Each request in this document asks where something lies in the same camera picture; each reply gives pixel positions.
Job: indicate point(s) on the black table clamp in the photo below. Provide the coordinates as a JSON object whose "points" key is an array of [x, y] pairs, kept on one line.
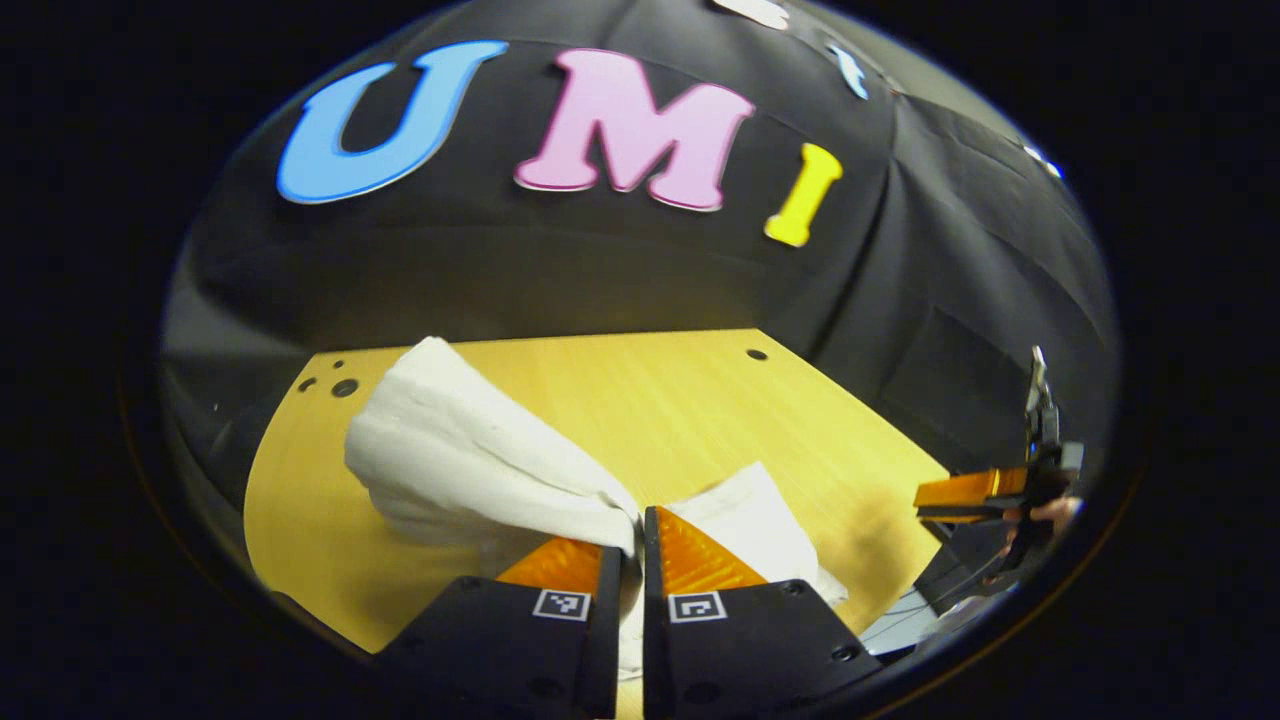
{"points": [[960, 570]]}

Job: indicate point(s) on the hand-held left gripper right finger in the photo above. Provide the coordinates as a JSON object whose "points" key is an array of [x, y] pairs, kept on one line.
{"points": [[655, 620]]}

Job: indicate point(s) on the white jeans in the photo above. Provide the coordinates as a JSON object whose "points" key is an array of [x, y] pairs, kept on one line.
{"points": [[450, 450]]}

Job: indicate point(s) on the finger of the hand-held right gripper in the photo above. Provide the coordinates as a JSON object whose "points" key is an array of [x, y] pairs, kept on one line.
{"points": [[960, 514], [970, 488]]}

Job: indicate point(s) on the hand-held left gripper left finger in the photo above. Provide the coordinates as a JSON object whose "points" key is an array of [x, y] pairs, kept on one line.
{"points": [[605, 630]]}

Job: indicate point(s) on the bright white light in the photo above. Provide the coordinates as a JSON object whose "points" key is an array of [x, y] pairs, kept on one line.
{"points": [[1042, 160]]}

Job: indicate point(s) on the black backdrop cloth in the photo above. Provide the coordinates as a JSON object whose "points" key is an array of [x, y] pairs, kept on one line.
{"points": [[600, 270]]}

